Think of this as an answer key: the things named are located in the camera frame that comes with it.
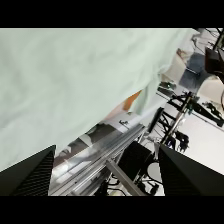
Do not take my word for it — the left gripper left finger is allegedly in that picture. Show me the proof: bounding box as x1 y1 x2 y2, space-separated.
0 144 57 197

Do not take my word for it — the silver frame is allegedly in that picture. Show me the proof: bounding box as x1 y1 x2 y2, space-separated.
48 122 148 197

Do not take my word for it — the pale green shirt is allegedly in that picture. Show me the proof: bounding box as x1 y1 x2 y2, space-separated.
0 27 198 173

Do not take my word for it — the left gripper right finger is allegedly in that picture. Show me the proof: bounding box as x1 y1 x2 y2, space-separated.
157 143 224 197

